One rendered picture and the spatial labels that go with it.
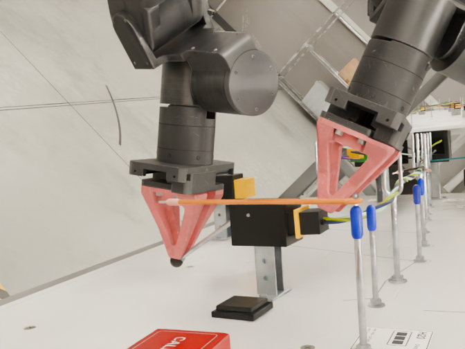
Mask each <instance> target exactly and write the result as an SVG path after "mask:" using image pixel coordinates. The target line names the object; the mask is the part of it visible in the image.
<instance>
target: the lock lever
mask: <svg viewBox="0 0 465 349"><path fill-rule="evenodd" d="M229 226H230V220H228V221H227V222H226V223H225V224H223V225H222V226H220V227H219V228H218V229H217V230H215V231H214V232H212V233H211V234H210V235H208V236H207V237H205V238H204V239H202V240H201V241H200V242H198V243H197V244H195V245H194V246H193V247H191V248H190V249H188V250H187V251H186V252H185V253H184V254H183V257H182V258H181V259H180V261H184V260H185V258H186V257H187V256H189V255H190V254H191V253H193V252H194V251H196V250H197V249H198V248H200V247H201V246H203V245H204V244H205V243H207V242H208V241H210V240H211V239H213V238H214V237H215V236H217V235H218V234H220V233H221V232H222V231H224V230H225V229H226V228H228V227H229Z"/></svg>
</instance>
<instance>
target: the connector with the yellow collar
mask: <svg viewBox="0 0 465 349"><path fill-rule="evenodd" d="M286 213H287V224H288V235H295V223H294V215H293V210H292V211H289V212H286ZM323 217H328V213H327V211H324V210H322V209H320V208H308V209H306V210H304V211H301V212H299V221H300V235H320V234H321V233H324V232H325V231H326V230H328V229H329V225H328V224H325V222H326V220H324V219H323Z"/></svg>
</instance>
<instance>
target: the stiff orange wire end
mask: <svg viewBox="0 0 465 349"><path fill-rule="evenodd" d="M159 203H160V204H167V205H169V206H178V205H180V204H361V203H363V199H362V198H357V199H353V198H347V199H168V200H166V201H159Z"/></svg>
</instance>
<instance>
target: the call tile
mask: <svg viewBox="0 0 465 349"><path fill-rule="evenodd" d="M127 349H230V335H229V334H227V333H223V332H202V331H191V330H171V329H160V328H158V329H157V330H155V331H153V332H152V333H150V334H149V335H147V336H146V337H144V338H142V339H141V340H140V341H138V342H136V343H135V344H133V345H132V346H130V347H128V348H127Z"/></svg>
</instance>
